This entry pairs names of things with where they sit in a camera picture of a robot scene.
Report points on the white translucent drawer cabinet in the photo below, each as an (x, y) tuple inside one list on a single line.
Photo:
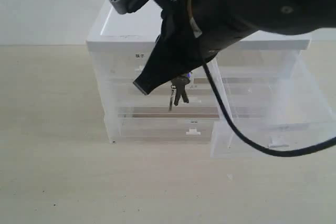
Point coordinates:
[(120, 46)]

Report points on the bottom wide clear drawer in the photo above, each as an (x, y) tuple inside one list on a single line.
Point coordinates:
[(159, 130)]

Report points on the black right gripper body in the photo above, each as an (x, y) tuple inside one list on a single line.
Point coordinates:
[(176, 33)]

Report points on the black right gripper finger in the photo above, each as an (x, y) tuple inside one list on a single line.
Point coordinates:
[(169, 59)]

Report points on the bunch of keys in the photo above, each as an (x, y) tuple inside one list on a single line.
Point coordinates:
[(178, 91)]

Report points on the middle wide clear drawer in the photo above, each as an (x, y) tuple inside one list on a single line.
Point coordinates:
[(120, 97)]

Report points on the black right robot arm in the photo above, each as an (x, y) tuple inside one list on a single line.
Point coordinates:
[(193, 32)]

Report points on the wide clear drawer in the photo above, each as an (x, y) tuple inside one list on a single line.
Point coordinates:
[(120, 97), (159, 130)]

